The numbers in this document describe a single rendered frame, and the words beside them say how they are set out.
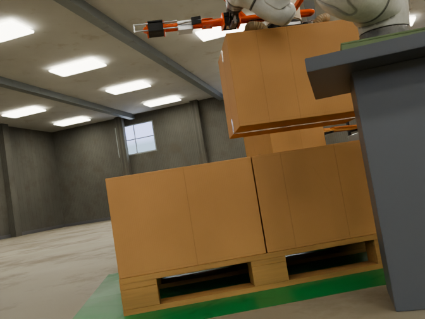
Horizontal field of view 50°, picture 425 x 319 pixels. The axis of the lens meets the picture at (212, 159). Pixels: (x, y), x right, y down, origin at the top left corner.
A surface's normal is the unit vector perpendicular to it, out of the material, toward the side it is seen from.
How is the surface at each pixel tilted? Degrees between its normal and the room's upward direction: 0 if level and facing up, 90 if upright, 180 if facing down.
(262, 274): 90
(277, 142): 90
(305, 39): 90
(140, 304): 90
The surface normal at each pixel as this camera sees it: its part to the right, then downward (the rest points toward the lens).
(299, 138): 0.48, -0.14
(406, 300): -0.27, -0.03
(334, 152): 0.10, -0.09
